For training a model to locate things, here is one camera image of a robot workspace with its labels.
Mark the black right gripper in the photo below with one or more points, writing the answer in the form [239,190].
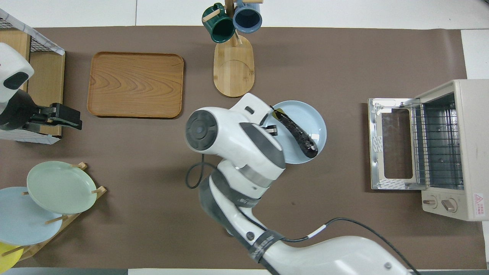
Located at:
[267,121]

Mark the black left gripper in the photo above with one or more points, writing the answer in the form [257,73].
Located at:
[40,117]

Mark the dark purple eggplant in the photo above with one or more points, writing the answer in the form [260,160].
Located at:
[298,133]

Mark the light blue round plate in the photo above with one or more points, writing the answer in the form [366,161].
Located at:
[309,114]

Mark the beige toaster oven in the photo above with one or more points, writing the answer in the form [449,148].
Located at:
[473,145]

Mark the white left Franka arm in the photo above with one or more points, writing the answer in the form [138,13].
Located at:
[13,107]

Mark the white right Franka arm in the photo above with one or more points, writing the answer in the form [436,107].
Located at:
[229,133]

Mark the beige oven knob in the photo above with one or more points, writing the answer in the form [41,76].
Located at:
[449,205]
[429,202]

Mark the wooden stepped shelf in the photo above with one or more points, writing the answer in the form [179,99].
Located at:
[47,80]

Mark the pale green racked plate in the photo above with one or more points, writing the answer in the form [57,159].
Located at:
[61,187]

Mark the wooden mug tree stand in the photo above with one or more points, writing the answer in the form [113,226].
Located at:
[233,68]

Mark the wooden serving tray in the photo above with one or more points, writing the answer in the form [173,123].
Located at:
[133,84]

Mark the wooden plate rack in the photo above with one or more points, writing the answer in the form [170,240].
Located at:
[72,217]

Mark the brown table mat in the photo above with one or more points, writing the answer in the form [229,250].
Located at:
[344,57]

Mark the dark green mug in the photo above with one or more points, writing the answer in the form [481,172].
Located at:
[221,28]

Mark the blue mug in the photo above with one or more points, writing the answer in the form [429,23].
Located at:
[247,19]

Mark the pale blue racked plate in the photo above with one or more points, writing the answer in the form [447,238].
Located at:
[23,225]

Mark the yellow racked plate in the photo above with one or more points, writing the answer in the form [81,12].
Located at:
[7,258]

